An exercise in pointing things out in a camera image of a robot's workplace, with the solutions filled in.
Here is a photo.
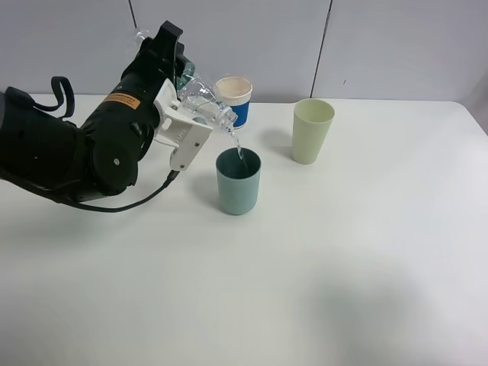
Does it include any clear plastic water bottle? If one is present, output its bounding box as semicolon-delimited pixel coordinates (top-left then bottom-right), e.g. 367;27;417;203
176;62;237;135

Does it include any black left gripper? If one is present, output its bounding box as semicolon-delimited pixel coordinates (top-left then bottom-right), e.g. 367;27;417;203
78;21;195;198

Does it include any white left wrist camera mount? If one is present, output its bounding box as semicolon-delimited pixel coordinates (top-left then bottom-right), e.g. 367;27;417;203
153;79;213;172

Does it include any blue sleeved paper cup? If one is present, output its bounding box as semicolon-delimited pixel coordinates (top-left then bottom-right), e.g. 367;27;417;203
215;75;253;129

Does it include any pale green plastic cup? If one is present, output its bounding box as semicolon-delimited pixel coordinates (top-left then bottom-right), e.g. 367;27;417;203
291;98;335;165

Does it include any teal plastic cup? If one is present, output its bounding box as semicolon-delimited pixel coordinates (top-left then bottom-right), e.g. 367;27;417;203
216;148;262;215

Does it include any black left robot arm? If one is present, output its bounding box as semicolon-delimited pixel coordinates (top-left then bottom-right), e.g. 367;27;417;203
1;21;188;206

